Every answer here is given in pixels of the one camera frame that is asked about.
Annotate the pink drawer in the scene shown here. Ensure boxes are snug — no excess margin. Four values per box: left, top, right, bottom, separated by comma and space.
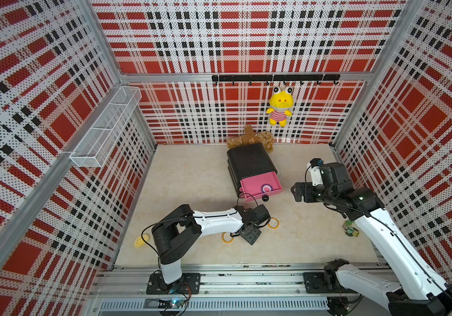
240, 171, 283, 201

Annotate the orange tape roll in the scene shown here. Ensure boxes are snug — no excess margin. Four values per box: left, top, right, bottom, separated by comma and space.
222, 233, 234, 244
268, 217, 280, 230

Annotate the brown teddy bear plush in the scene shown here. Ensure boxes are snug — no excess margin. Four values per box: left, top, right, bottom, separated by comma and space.
227, 125, 274, 153

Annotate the yellow banana toy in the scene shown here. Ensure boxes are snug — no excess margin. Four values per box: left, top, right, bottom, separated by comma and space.
134, 234, 150, 248

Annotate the white wire mesh basket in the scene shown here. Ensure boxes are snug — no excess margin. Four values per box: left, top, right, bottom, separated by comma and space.
70, 86, 141, 168

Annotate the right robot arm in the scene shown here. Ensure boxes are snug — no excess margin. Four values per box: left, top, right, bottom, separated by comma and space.
291, 158, 452, 315

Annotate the green circuit board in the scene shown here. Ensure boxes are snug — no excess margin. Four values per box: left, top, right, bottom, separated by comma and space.
158, 298, 186, 309

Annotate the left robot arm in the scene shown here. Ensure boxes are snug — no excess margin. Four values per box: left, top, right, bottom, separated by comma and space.
151, 204, 272, 284

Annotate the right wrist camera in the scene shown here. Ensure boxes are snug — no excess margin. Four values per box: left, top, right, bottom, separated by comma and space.
306, 158, 323, 186

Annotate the small green toy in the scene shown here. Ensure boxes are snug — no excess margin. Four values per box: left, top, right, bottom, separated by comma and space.
343, 221, 360, 237

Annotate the orange tape roll right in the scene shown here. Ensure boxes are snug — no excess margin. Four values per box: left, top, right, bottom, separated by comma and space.
268, 217, 280, 230

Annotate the black hook rail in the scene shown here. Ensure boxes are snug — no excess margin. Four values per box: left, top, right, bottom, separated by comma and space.
212, 74, 341, 83

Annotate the yellow frog plush toy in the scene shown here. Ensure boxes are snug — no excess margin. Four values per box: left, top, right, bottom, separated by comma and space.
266, 86, 294, 127

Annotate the purple tape roll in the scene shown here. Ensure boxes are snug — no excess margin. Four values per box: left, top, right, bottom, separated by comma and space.
261, 184, 273, 194

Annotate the black drawer cabinet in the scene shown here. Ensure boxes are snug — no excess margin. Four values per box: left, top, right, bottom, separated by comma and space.
227, 143, 277, 195

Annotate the orange tape roll left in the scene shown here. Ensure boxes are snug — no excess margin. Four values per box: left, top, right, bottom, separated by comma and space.
222, 233, 234, 244

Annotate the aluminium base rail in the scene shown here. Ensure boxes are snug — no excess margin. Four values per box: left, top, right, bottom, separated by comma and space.
87, 264, 416, 313

